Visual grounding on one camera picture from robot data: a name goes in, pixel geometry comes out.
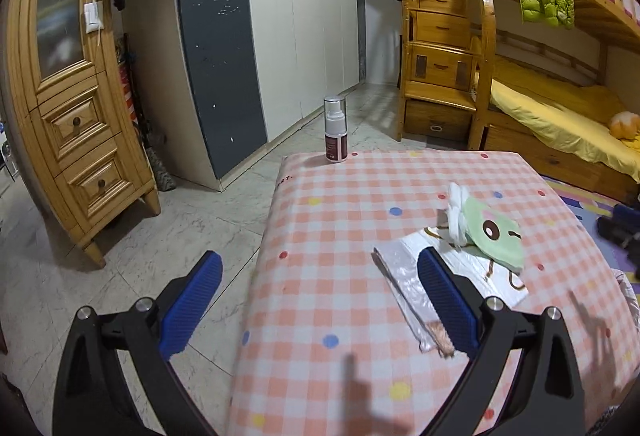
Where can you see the clear plastic bag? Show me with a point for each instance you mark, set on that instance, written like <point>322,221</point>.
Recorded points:
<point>405,276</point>

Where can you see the pink checkered tablecloth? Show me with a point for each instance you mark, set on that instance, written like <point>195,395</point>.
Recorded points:
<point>350,241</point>

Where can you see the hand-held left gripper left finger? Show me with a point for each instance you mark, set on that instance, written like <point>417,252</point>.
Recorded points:
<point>195,296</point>

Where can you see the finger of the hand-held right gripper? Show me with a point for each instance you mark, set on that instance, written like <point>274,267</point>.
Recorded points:
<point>617,231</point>
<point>629,211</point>

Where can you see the bin with pink bag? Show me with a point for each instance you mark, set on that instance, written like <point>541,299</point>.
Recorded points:
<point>625,291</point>

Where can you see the orange white plush toy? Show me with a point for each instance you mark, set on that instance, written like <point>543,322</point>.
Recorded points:
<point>625,125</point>

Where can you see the green frog face pouch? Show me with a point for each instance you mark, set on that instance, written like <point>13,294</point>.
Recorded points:
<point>490,236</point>

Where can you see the wooden glass-door cabinet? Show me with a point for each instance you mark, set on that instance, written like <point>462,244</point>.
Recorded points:
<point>75,116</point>

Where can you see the rainbow oval rug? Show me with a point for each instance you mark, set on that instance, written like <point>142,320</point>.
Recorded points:
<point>585,211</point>

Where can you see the maroon spray bottle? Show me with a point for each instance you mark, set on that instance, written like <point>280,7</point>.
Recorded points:
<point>335,146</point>

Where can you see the wooden bunk bed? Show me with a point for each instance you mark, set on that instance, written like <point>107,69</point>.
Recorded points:
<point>550,156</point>

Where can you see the dark patterned cloth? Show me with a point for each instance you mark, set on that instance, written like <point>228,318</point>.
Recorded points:
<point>150,136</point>

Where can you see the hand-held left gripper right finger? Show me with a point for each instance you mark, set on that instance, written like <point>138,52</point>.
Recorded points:
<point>445,301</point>

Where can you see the white grey wardrobe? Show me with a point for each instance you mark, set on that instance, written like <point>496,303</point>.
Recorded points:
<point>280,41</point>

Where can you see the wooden stair drawers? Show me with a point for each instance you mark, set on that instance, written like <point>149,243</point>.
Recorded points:
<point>440,66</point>

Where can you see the white crumpled paper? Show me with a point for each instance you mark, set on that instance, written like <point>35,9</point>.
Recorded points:
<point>456,211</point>

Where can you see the yellow bed sheet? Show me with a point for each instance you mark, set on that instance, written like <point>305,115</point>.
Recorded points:
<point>560,116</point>

